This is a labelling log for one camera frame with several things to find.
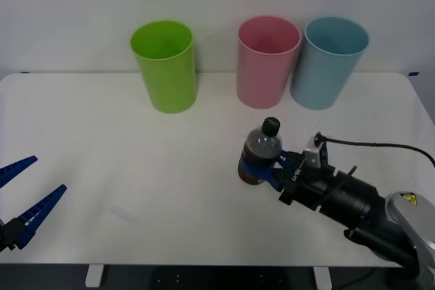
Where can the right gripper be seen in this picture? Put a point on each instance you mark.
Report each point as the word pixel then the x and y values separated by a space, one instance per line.
pixel 309 184

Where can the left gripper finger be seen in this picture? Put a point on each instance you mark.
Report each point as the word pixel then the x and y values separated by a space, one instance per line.
pixel 39 213
pixel 17 166

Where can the dark drink plastic bottle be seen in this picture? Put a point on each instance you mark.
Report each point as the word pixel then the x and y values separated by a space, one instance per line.
pixel 262 145

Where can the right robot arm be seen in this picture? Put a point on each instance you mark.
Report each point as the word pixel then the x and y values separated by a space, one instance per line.
pixel 370 208

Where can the white table leg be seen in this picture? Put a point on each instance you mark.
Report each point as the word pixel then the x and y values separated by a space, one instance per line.
pixel 323 278
pixel 94 275

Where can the pink plastic bin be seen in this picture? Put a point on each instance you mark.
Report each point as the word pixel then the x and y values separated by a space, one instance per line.
pixel 261 79

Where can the pale blue plastic bin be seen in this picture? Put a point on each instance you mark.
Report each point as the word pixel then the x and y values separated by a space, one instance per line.
pixel 323 79

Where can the green plastic bin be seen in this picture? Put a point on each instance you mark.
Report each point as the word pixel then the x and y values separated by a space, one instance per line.
pixel 170 79

